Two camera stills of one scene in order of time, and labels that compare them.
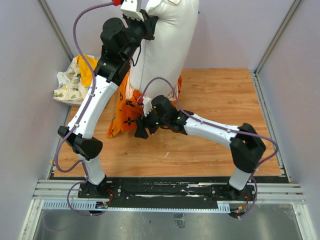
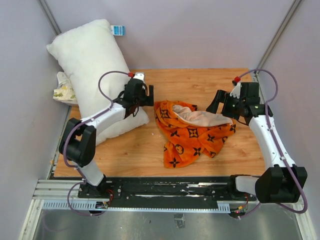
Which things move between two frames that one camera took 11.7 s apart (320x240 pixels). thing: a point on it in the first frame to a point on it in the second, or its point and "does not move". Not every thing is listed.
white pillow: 157,68 to 87,51
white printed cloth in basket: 70,86 does not move
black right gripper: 142,123 to 220,97
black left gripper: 148,25 to 147,100
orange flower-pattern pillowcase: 128,108 to 188,133
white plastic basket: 71,102 does not move
